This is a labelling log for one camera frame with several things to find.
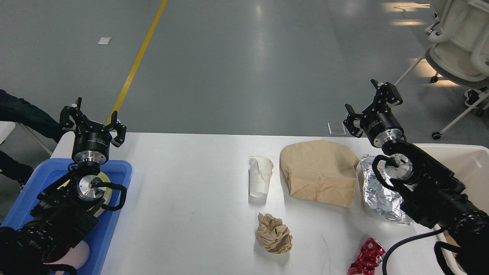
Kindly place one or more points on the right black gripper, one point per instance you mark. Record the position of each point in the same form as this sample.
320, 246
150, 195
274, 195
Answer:
382, 126

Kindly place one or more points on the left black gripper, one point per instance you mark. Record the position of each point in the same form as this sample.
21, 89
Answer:
88, 146

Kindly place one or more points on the yellow plastic plate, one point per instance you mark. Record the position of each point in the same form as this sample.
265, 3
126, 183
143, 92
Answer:
83, 188

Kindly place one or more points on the pink mug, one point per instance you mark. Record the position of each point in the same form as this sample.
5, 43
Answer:
75, 257

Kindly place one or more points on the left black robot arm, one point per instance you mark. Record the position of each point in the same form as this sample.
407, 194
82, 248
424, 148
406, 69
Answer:
66, 211

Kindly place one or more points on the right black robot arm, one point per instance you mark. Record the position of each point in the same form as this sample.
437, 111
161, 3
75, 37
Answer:
431, 194

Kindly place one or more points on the clear floor plate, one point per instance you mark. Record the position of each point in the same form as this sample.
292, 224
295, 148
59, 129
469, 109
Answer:
336, 129

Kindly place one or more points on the brown paper bag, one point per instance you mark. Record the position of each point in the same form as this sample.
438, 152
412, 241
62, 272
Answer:
320, 171

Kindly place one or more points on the dark clothed person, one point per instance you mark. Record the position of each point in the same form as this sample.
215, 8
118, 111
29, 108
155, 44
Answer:
18, 110

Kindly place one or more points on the white floor marker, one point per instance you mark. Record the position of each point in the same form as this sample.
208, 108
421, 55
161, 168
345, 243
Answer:
104, 40

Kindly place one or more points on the crumpled aluminium foil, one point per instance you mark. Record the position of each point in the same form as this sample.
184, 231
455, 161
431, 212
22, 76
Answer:
380, 200

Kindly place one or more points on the white office chair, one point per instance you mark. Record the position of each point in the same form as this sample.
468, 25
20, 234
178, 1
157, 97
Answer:
459, 50

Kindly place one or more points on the beige waste bin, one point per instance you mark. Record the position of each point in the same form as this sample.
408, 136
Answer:
470, 165

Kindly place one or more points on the white paper cup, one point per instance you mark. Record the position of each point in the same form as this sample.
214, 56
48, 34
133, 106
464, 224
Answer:
260, 172

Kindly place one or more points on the red shiny wrapper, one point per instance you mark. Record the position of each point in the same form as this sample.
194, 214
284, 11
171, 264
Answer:
370, 256

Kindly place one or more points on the crumpled brown paper ball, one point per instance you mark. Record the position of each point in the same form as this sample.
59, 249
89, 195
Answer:
273, 235

